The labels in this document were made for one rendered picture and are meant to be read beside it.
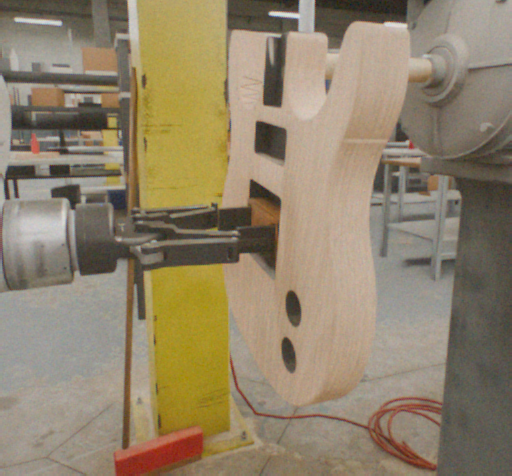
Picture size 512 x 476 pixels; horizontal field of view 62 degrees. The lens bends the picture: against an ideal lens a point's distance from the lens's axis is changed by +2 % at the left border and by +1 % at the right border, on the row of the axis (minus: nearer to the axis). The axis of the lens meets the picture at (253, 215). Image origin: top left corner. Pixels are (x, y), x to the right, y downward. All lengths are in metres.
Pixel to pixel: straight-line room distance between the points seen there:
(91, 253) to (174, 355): 1.19
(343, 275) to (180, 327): 1.23
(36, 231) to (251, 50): 0.36
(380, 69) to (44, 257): 0.33
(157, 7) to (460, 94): 1.00
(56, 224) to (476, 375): 0.78
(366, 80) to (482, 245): 0.58
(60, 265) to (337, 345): 0.27
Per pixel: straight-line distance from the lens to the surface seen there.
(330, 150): 0.37
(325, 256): 0.38
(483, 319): 0.90
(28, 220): 0.45
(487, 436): 0.98
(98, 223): 0.45
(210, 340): 1.62
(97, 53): 5.34
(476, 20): 0.69
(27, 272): 0.45
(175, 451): 1.71
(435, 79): 0.68
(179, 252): 0.43
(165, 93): 1.41
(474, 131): 0.67
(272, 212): 0.50
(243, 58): 0.61
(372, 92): 0.35
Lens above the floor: 1.17
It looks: 12 degrees down
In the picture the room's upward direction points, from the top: straight up
